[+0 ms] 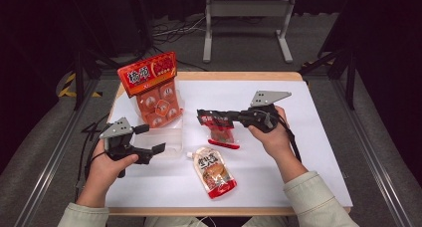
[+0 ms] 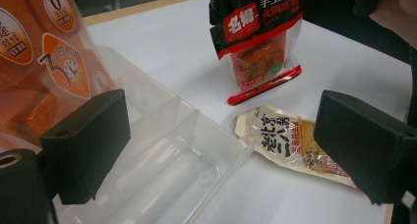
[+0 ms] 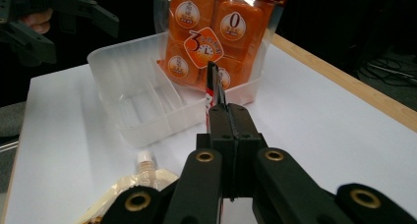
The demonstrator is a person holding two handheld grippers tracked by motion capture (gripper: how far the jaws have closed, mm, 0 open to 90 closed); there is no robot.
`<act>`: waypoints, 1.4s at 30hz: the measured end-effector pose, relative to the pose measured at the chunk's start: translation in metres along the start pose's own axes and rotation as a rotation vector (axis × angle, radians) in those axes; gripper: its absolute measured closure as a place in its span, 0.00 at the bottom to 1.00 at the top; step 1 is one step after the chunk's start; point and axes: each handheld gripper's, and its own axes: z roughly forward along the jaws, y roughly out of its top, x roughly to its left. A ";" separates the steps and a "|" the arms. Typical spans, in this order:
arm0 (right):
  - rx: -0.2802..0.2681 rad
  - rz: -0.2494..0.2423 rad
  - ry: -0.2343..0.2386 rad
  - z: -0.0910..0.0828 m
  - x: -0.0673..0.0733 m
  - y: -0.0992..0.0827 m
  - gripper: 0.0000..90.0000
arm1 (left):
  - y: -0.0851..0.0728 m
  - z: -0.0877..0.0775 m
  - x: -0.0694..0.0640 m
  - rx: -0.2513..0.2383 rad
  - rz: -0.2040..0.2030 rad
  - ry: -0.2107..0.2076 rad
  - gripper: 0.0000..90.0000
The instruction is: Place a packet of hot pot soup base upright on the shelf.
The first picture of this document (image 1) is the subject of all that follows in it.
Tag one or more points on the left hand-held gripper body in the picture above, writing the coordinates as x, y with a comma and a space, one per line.
117, 129

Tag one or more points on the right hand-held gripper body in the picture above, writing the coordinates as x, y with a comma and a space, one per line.
265, 115

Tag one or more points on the translucent plastic container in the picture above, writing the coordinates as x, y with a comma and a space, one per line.
159, 139

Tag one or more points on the small red black snack packet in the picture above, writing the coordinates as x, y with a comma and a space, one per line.
219, 124

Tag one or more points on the large orange snack packet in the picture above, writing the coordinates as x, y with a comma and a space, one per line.
149, 74

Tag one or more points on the person's right hand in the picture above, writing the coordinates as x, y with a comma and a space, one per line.
273, 142

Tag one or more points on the person's left hand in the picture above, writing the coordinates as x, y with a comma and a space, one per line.
106, 169

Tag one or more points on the wooden table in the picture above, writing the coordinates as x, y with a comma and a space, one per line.
232, 75

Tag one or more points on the white table sheet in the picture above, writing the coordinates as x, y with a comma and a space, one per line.
258, 174

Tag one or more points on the spouted sauce pouch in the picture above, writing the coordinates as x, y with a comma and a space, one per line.
214, 174

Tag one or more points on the black metal stand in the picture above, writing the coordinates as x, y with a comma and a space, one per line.
350, 81
79, 77

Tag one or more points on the white metal stand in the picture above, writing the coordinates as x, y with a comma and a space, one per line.
247, 8

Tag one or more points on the aluminium floor rail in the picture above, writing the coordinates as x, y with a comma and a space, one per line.
371, 147
56, 154

